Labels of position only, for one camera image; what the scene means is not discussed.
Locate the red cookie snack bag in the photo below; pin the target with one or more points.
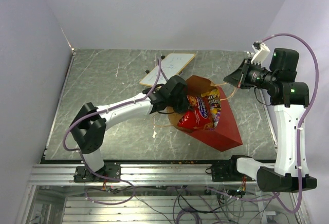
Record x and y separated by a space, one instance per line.
198 116

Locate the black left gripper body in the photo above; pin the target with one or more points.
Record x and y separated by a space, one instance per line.
179 104

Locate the small whiteboard with yellow frame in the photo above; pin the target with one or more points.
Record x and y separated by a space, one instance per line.
171 65

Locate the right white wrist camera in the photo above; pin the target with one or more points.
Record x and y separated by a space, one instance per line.
261 52

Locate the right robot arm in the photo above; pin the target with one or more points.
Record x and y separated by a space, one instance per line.
290 100

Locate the aluminium mounting rail frame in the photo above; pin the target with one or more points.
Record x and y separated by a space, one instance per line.
166 192

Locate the red brown paper bag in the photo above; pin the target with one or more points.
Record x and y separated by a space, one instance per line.
226 135

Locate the purple candy packet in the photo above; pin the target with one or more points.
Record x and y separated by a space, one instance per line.
215 110

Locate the yellow m&m's candy packet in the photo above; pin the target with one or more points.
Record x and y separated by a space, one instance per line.
213 97

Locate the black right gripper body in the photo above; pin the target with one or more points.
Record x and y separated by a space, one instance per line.
257 76

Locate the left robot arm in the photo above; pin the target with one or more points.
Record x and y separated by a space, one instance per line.
91 123

